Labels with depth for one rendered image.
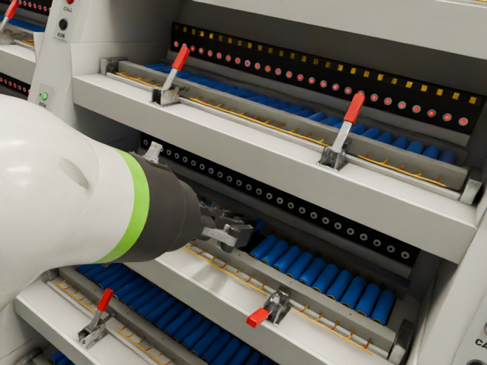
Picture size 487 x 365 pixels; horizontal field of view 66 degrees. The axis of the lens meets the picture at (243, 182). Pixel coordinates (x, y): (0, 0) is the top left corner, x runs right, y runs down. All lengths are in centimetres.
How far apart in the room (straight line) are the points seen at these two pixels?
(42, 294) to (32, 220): 58
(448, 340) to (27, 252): 38
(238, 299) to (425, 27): 38
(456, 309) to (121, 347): 49
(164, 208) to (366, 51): 46
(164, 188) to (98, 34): 45
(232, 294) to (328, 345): 13
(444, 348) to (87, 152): 37
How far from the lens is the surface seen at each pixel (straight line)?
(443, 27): 46
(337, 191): 44
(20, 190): 21
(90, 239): 26
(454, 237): 43
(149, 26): 79
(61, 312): 76
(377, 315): 52
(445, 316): 44
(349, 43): 67
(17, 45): 92
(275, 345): 49
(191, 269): 54
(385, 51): 66
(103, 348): 69
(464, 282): 43
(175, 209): 32
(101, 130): 76
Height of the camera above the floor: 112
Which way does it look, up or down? 8 degrees down
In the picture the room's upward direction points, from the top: 20 degrees clockwise
